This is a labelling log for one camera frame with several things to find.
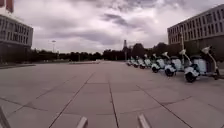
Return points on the distant tower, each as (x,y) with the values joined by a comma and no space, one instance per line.
(125,46)

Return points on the grey concrete slab pavement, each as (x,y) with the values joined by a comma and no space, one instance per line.
(110,93)

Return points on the row of dark trees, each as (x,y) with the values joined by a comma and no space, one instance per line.
(83,56)

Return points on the lamp pole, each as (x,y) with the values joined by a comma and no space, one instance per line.
(53,46)

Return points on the robot's own part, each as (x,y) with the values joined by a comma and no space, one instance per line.
(143,121)
(82,122)

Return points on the tall pale pole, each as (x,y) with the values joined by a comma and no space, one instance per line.
(182,43)

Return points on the row of white scooters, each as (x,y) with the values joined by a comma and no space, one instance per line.
(191,68)

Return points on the large grey many-windowed building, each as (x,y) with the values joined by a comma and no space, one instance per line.
(200,28)

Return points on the grey flat-roofed building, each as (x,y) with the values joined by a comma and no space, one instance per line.
(15,36)

